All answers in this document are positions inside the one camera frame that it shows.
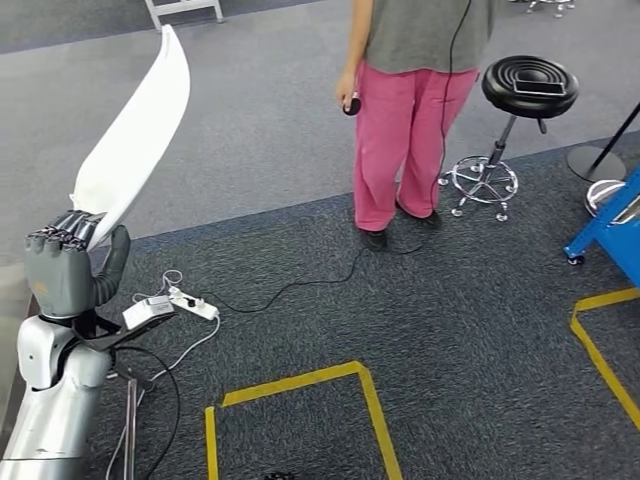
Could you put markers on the person's forearm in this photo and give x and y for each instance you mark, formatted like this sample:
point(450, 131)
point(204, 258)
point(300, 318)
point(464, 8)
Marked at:
point(358, 36)

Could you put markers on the person's hand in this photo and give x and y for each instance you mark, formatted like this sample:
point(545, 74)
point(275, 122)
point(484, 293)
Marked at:
point(347, 89)

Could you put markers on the white frame table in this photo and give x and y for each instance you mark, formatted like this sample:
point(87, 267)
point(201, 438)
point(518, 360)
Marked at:
point(185, 8)

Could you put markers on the chrome caster base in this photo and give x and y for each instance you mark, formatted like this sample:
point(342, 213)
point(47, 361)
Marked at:
point(555, 6)

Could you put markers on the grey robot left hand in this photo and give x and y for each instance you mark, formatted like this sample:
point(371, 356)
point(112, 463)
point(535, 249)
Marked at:
point(60, 278)

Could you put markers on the person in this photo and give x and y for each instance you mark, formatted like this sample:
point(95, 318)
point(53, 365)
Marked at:
point(400, 132)

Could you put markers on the blue metal shelf rack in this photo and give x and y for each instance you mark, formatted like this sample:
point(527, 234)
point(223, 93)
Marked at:
point(625, 245)

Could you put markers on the white curved plastic part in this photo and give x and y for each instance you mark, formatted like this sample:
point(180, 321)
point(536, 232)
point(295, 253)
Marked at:
point(135, 146)

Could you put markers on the yellow floor tape outline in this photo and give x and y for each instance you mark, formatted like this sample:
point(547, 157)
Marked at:
point(600, 361)

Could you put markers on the thin metal pole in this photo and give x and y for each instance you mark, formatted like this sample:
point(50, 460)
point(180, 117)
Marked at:
point(130, 430)

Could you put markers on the black handheld controller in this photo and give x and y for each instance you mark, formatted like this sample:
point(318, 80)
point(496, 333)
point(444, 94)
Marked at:
point(354, 106)

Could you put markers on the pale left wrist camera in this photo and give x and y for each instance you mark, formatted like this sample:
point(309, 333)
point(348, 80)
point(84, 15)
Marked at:
point(145, 312)

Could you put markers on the white power strip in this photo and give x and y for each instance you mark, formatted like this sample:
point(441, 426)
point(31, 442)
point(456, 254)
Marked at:
point(198, 307)

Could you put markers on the black pole stand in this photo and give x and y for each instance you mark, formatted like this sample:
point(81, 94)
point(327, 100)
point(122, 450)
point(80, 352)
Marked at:
point(595, 166)

